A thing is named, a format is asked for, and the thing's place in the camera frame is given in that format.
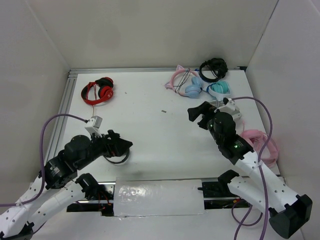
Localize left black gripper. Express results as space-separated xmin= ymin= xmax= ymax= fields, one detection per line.
xmin=76 ymin=129 xmax=133 ymax=170

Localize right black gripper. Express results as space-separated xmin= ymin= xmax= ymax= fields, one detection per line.
xmin=187 ymin=100 xmax=223 ymax=145

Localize blue pink cat-ear headphones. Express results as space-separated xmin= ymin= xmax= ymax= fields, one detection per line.
xmin=164 ymin=65 xmax=204 ymax=99

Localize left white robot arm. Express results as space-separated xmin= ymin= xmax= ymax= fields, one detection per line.
xmin=0 ymin=130 xmax=133 ymax=240

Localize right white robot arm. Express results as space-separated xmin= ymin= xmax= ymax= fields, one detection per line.
xmin=187 ymin=98 xmax=313 ymax=239

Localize small black headphones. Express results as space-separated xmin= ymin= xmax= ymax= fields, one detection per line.
xmin=103 ymin=149 xmax=131 ymax=166

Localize teal white headphones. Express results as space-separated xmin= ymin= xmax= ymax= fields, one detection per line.
xmin=204 ymin=81 xmax=232 ymax=102

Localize black headphones far corner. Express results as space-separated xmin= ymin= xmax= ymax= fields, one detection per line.
xmin=198 ymin=58 xmax=228 ymax=83

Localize red black headphones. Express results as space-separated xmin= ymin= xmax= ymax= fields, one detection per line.
xmin=80 ymin=77 xmax=114 ymax=115

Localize white taped sheet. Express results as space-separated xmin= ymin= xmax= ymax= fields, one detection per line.
xmin=113 ymin=179 xmax=205 ymax=217

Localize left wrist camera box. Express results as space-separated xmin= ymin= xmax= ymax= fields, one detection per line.
xmin=84 ymin=115 xmax=103 ymax=137

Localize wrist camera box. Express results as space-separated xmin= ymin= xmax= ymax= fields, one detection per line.
xmin=217 ymin=97 xmax=237 ymax=115
xmin=84 ymin=115 xmax=103 ymax=137

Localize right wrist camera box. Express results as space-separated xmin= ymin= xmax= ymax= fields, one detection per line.
xmin=217 ymin=97 xmax=237 ymax=115

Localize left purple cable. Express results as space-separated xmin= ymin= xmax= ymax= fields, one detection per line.
xmin=0 ymin=113 xmax=88 ymax=208

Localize purple cable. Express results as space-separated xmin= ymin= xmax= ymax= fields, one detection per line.
xmin=0 ymin=113 xmax=88 ymax=208
xmin=231 ymin=96 xmax=273 ymax=240

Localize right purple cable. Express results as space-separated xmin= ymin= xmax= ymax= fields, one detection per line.
xmin=231 ymin=96 xmax=273 ymax=240

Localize aluminium frame rail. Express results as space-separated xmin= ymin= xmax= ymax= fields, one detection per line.
xmin=46 ymin=68 xmax=232 ymax=181

